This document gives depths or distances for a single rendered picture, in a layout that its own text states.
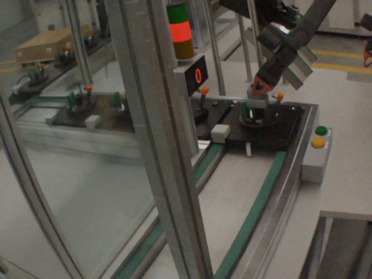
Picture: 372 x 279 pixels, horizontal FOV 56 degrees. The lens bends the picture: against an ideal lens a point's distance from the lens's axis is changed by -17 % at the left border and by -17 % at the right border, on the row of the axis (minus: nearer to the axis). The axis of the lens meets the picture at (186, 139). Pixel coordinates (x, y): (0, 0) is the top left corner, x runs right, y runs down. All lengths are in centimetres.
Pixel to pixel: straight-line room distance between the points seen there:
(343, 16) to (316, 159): 426
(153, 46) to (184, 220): 16
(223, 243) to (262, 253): 14
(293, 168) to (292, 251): 24
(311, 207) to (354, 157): 29
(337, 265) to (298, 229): 105
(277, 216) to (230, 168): 31
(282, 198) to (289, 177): 9
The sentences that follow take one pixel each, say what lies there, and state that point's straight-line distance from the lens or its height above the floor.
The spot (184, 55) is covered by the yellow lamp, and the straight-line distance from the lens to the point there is 105.
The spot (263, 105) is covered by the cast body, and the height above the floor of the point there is 104.
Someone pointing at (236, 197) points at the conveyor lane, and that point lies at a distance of 110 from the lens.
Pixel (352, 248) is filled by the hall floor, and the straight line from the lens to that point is 218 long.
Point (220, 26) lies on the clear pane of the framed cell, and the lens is 254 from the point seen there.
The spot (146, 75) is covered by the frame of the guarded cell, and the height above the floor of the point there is 151.
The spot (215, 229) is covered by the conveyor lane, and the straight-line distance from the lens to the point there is 101.
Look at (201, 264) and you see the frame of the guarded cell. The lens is 44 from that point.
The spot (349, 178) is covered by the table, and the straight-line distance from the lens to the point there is 123.
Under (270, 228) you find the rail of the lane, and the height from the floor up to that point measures 96.
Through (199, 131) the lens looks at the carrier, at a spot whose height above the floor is 97.
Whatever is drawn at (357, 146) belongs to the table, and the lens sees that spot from 138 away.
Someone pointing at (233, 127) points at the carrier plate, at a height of 97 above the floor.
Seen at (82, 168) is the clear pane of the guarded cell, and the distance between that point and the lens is 27.
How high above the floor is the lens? 161
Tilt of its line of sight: 31 degrees down
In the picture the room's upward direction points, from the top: 11 degrees counter-clockwise
